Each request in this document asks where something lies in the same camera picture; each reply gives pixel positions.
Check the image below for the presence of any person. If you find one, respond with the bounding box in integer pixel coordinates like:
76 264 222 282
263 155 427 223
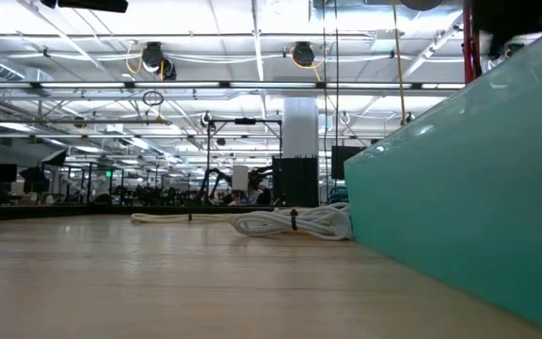
255 181 273 206

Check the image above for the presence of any white rectangular sign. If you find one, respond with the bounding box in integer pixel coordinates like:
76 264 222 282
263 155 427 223
231 164 250 192

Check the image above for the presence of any white round column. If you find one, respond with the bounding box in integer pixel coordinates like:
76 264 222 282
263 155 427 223
281 96 321 159

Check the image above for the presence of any blue sign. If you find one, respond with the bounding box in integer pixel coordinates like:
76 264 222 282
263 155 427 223
328 186 350 205

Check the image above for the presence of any black screen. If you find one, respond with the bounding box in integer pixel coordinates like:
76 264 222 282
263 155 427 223
330 144 367 181

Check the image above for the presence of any long light strip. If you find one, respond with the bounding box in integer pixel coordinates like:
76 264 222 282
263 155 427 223
0 80 466 91

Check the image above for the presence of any green translucent tray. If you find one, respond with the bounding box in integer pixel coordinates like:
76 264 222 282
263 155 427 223
343 16 542 339

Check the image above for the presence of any black umbrella shade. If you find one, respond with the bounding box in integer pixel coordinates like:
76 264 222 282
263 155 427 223
40 148 69 167
18 165 51 195

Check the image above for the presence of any black frame rig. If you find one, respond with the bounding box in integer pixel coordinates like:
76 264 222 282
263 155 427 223
205 117 284 206

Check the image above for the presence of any white cable with black tie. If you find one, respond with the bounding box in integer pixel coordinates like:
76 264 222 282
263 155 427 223
227 202 353 242

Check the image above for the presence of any cream cable with black tie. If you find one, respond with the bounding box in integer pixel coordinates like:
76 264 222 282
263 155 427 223
130 212 234 225

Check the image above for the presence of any black cable reel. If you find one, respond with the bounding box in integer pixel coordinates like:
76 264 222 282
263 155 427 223
291 40 317 68
140 40 178 82

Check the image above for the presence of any yellow cord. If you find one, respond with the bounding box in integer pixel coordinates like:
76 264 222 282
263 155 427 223
390 0 407 127

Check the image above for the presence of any black table frame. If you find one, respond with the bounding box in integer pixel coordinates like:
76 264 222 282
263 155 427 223
0 203 277 223

